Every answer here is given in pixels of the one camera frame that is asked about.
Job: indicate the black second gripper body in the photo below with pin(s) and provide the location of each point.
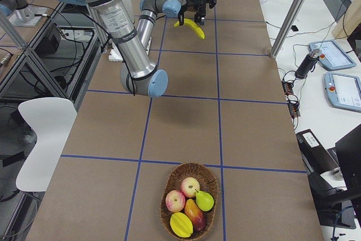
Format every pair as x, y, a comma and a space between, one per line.
198, 3

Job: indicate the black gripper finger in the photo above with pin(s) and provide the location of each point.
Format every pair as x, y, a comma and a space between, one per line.
202, 20
181, 20
197, 18

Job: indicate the yellow banana basket bottom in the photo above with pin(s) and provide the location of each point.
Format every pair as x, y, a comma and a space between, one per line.
195, 28

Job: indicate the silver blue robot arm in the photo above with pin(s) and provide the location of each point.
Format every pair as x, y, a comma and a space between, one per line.
140, 75

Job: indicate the woven brown fruit basket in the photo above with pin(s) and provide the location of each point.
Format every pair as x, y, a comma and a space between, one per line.
208, 183

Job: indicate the white pillar with base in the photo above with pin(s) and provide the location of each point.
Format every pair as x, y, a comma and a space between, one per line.
144, 30

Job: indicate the small black puck device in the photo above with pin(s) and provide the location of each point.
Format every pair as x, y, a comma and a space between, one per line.
294, 28

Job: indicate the brown paper table cover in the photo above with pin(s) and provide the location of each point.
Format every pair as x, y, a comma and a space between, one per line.
224, 107

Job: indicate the black water bottle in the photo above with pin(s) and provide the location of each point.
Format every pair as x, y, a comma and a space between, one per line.
307, 64

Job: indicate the blue teach pendant far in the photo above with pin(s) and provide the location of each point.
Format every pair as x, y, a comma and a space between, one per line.
335, 58

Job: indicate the blue teach pendant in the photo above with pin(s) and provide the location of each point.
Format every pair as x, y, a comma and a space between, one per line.
335, 58
343, 91

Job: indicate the blue teach pendant near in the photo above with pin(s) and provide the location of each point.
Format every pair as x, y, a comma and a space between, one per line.
343, 91

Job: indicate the white chair back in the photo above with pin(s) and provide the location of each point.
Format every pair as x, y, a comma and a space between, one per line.
51, 118

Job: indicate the pink apple upper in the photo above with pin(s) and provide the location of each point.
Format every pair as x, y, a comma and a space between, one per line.
189, 186

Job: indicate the pink apple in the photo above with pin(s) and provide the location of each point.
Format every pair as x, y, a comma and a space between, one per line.
175, 201
189, 186

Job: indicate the green pear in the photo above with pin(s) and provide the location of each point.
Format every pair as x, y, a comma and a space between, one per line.
204, 200

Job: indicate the pink apple lower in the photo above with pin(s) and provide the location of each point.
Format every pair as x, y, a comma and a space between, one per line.
175, 201

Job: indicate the black box with label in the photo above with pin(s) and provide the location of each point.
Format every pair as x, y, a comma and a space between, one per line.
320, 160

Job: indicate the red yellow mango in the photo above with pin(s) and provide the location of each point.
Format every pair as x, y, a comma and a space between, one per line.
194, 213

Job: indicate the yellow starfruit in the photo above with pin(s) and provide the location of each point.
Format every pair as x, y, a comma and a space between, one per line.
181, 225

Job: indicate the black monitor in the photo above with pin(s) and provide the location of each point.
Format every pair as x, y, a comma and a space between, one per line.
348, 154

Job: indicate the aluminium frame post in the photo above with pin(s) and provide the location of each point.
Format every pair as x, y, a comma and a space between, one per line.
289, 20

